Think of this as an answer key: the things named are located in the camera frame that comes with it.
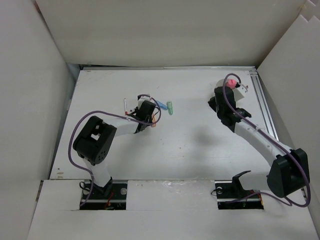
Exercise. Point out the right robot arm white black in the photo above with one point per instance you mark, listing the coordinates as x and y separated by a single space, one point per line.
289 170

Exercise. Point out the white round divided container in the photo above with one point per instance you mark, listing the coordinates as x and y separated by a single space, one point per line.
222 83

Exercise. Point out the blue highlighter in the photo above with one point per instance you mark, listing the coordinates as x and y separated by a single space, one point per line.
162 106

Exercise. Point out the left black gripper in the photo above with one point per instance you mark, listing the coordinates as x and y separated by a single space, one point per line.
136 109

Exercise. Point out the white red pen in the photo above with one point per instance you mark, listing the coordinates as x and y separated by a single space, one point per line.
125 106

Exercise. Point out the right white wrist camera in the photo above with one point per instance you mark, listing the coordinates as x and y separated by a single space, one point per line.
240 92

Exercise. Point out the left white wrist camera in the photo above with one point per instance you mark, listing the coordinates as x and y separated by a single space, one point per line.
143 97

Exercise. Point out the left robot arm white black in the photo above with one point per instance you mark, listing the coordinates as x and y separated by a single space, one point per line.
94 141

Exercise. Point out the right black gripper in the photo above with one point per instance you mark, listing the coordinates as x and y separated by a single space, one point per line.
212 102

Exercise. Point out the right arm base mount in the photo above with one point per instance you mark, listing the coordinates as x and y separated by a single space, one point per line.
231 195

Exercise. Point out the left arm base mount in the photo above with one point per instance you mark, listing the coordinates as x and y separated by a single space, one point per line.
111 198

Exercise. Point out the orange highlighter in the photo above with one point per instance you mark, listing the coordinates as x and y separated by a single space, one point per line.
153 121

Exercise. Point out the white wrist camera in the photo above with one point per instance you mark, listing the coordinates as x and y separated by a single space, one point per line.
240 92
143 97

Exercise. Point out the green highlighter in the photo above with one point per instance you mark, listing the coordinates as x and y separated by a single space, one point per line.
170 108

